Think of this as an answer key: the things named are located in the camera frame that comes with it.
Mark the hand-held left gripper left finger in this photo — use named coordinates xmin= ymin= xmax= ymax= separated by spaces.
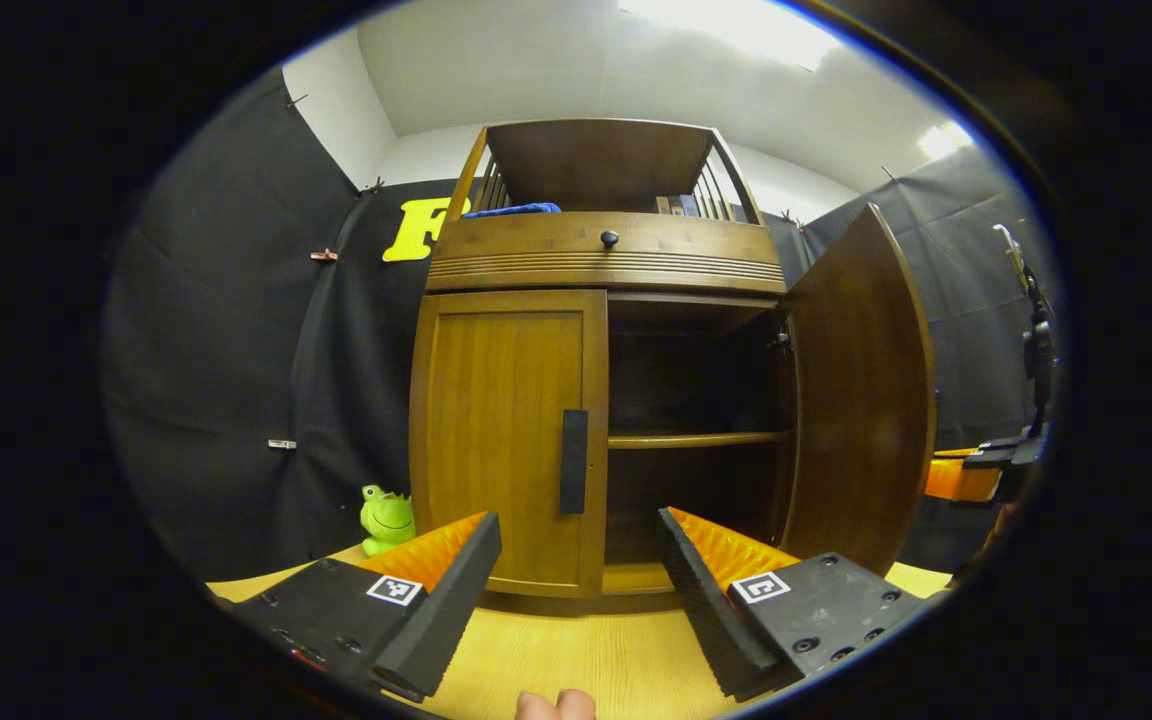
xmin=231 ymin=510 xmax=503 ymax=703

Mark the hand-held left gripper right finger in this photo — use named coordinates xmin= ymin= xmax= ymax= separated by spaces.
xmin=656 ymin=505 xmax=927 ymax=701

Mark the wooden shoe cabinet door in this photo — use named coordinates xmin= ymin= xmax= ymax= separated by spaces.
xmin=409 ymin=290 xmax=609 ymax=599
xmin=781 ymin=203 xmax=937 ymax=578

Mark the wooden double-door shoe cabinet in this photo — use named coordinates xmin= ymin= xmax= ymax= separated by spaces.
xmin=408 ymin=118 xmax=937 ymax=613

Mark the wooden cabinet shelf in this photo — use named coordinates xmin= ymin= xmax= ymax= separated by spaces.
xmin=608 ymin=431 xmax=790 ymax=450

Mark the wooden cabinet drawer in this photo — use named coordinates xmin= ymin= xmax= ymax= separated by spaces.
xmin=426 ymin=212 xmax=787 ymax=296

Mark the green frog plush toy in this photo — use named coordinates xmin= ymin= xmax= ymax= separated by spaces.
xmin=360 ymin=485 xmax=417 ymax=557

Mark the small ceiling light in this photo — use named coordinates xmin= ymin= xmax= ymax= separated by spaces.
xmin=918 ymin=122 xmax=974 ymax=161

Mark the black backdrop cloth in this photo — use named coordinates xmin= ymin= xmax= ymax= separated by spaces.
xmin=101 ymin=65 xmax=1062 ymax=586

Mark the black door handle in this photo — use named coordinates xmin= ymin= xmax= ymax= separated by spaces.
xmin=560 ymin=409 xmax=589 ymax=516

